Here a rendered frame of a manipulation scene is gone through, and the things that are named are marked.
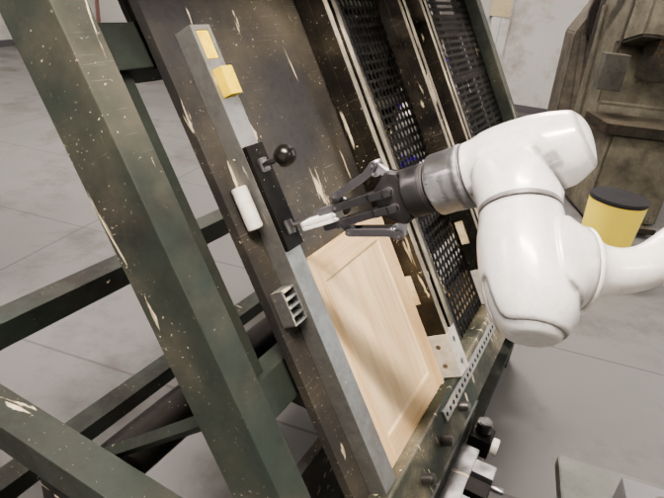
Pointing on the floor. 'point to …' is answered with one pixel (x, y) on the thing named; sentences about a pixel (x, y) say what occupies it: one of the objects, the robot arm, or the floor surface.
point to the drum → (615, 214)
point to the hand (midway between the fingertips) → (322, 219)
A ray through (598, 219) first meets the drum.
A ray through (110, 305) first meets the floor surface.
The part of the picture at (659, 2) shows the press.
